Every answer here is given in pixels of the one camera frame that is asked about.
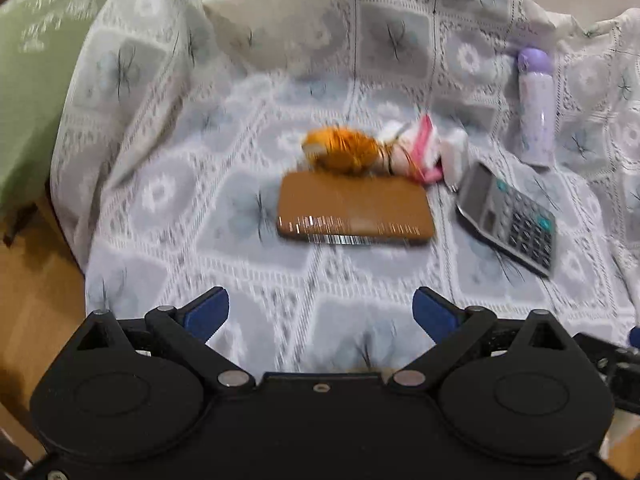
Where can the green cushion with lettering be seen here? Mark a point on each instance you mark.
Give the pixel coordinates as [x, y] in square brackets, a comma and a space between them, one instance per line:
[40, 44]

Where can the purple water bottle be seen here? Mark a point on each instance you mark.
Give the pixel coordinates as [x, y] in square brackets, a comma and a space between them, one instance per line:
[535, 142]

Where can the grey desk calculator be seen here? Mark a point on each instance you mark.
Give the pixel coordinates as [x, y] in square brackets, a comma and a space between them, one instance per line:
[508, 220]

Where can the brown leather wallet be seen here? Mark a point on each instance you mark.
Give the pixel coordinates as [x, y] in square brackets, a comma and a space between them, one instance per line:
[334, 209]

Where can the orange pumpkin pouch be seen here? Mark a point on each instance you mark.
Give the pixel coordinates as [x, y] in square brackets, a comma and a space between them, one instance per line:
[341, 150]

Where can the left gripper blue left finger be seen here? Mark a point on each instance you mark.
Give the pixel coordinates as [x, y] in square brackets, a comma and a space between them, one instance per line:
[182, 334]

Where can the small white tube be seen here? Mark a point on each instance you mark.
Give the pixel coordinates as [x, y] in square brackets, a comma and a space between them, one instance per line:
[454, 157]

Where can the floral lace cloth cover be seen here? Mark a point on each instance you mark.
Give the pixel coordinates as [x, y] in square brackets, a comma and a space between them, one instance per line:
[183, 117]

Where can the pink and white cloth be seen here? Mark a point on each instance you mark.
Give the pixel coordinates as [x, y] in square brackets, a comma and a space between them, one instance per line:
[411, 150]

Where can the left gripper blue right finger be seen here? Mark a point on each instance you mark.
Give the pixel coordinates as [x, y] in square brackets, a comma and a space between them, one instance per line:
[456, 333]

